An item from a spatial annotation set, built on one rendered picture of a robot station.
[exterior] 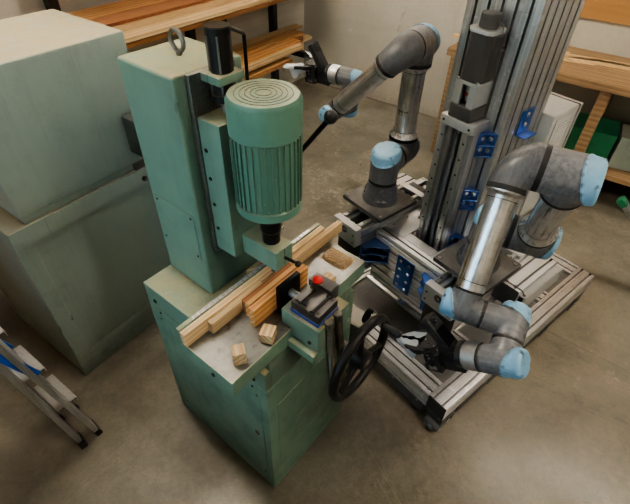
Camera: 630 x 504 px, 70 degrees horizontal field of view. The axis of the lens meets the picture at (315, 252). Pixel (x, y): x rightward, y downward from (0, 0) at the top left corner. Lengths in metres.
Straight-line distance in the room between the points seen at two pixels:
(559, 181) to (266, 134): 0.68
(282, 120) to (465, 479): 1.65
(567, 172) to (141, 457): 1.87
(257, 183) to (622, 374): 2.18
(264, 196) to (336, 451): 1.31
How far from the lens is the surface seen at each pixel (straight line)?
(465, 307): 1.22
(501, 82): 1.63
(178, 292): 1.58
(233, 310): 1.31
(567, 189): 1.21
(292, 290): 1.31
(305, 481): 2.05
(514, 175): 1.20
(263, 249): 1.29
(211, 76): 1.13
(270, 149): 1.04
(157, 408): 2.28
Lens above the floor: 1.91
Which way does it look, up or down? 42 degrees down
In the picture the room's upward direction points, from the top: 2 degrees clockwise
